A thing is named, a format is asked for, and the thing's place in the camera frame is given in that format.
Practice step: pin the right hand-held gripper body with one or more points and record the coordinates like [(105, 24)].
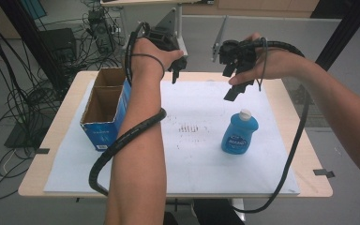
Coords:
[(240, 54)]

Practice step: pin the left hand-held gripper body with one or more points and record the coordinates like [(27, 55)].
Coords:
[(162, 39)]

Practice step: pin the blue bottle with white cap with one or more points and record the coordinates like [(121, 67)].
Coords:
[(239, 137)]

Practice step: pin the blue cardboard box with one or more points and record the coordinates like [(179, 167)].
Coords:
[(106, 134)]

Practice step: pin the person's left hand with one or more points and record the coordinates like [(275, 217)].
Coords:
[(150, 62)]

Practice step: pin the person's right hand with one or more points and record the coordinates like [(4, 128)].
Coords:
[(278, 65)]

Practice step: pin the white mat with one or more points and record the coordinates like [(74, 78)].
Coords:
[(200, 162)]

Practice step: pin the black box on floor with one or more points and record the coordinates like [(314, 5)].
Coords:
[(57, 43)]

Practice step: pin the black tape piece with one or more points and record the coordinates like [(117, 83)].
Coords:
[(323, 173), (42, 151)]

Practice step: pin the black floor mat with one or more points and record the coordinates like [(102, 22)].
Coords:
[(22, 134)]

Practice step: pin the grey metal bracket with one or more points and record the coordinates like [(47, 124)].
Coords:
[(220, 37)]

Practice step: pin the black metal post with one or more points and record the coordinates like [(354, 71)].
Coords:
[(343, 31)]

